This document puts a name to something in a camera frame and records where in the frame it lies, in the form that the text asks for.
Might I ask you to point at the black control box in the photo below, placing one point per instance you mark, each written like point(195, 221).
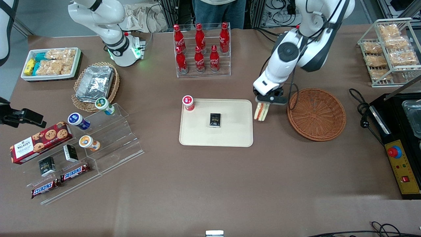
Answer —
point(394, 118)

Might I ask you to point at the green capped cup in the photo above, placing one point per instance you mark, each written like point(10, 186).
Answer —
point(103, 104)

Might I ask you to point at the clear acrylic bottle rack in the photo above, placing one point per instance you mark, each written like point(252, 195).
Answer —
point(204, 75)

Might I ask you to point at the triangle sandwich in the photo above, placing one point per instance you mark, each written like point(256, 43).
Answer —
point(262, 112)

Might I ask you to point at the small dark green box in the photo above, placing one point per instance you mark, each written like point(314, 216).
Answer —
point(70, 153)
point(47, 166)

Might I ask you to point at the shallow light wicker basket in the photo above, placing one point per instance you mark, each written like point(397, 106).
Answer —
point(80, 105)

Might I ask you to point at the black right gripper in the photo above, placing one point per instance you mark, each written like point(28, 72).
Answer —
point(13, 117)

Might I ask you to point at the clear acrylic stepped display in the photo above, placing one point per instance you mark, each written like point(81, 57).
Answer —
point(115, 144)

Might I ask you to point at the rice cracker snack pack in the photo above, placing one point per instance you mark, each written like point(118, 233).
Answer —
point(49, 67)
point(67, 67)
point(61, 54)

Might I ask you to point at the red Walkers cookie box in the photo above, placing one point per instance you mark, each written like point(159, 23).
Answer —
point(39, 143)

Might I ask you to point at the round brown wicker basket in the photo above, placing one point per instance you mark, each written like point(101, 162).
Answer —
point(315, 115)

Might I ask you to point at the small white device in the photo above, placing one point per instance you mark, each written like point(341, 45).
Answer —
point(214, 233)

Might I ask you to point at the crumpled beige paper bag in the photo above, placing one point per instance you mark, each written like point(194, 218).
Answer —
point(144, 19)

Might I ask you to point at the cream plastic tray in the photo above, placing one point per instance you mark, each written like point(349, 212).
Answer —
point(230, 135)

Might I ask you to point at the red capped cup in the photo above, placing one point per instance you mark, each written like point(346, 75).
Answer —
point(188, 102)

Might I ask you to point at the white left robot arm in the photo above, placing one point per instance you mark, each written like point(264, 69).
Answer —
point(309, 49)

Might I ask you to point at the yellow snack packet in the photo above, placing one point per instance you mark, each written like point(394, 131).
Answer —
point(30, 66)

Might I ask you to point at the small black box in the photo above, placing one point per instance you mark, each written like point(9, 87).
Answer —
point(215, 120)

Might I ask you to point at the stack of foil containers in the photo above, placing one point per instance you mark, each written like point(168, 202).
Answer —
point(95, 84)

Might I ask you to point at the Snickers bar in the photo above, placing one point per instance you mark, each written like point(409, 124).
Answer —
point(75, 172)
point(45, 188)

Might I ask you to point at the teal snack packet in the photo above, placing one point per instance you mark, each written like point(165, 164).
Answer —
point(41, 56)
point(36, 68)

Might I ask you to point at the blue capped cup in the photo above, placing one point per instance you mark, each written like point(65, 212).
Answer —
point(77, 120)

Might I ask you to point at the white rectangular bin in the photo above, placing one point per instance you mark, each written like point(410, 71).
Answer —
point(75, 65)

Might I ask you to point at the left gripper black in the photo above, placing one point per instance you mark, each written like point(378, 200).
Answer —
point(277, 92)

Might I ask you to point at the red cola bottle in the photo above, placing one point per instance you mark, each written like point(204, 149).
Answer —
point(214, 61)
point(199, 61)
point(178, 38)
point(200, 36)
point(224, 38)
point(181, 62)

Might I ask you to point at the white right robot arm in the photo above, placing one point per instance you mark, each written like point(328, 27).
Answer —
point(113, 36)

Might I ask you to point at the orange capped cup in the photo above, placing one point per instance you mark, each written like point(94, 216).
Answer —
point(88, 142)

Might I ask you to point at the person in blue jeans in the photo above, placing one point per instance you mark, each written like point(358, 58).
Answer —
point(218, 14)

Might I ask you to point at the yellow control box red button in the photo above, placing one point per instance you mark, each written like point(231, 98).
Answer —
point(403, 168)

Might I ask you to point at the crispy snack pack clear wrap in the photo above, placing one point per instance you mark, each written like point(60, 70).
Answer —
point(389, 30)
point(397, 42)
point(372, 48)
point(380, 74)
point(403, 58)
point(376, 61)

